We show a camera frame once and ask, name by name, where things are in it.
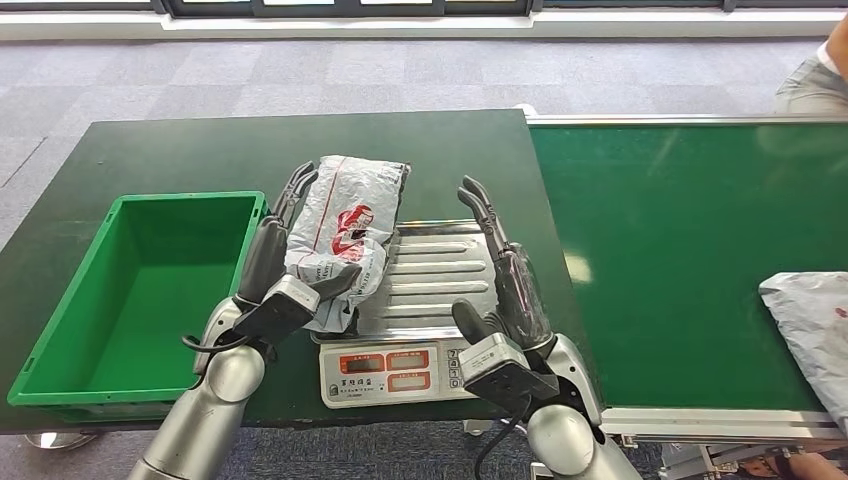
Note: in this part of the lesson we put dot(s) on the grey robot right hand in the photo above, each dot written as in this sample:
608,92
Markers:
523,298

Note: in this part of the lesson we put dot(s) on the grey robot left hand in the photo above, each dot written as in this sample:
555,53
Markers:
262,258

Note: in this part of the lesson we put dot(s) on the grey parcel bag red stripe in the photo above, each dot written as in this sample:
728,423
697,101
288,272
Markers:
344,199

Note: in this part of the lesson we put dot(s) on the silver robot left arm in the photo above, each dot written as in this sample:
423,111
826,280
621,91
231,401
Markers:
199,417

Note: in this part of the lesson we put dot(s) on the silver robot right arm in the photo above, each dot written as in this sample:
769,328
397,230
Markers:
576,444

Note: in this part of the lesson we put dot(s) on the green conveyor belt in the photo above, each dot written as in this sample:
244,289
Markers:
662,232

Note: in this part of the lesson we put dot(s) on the grey crumpled parcel bag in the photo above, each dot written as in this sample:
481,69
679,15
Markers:
815,324

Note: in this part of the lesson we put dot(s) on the steel ribbed scale tray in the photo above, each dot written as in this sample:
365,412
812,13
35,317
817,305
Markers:
437,285

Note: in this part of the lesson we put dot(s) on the green plastic crate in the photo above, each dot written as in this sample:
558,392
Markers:
132,298

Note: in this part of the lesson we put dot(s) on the white table foot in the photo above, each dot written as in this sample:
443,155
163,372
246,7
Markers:
478,427

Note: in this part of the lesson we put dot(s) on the white electronic scale body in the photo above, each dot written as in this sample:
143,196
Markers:
384,378

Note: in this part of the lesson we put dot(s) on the white window sill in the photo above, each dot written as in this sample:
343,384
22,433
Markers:
397,25

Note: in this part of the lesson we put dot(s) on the chrome round table foot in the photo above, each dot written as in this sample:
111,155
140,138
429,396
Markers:
60,440

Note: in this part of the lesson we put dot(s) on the person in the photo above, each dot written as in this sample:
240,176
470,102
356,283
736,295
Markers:
811,86

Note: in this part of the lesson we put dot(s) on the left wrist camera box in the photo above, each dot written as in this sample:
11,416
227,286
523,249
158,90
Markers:
285,308

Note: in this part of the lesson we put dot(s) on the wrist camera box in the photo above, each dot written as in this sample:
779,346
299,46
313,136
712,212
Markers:
285,308
493,368

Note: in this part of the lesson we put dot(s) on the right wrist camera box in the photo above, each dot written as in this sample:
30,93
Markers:
493,368

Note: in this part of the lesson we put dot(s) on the dark window frame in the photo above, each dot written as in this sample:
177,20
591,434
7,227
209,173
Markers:
344,6

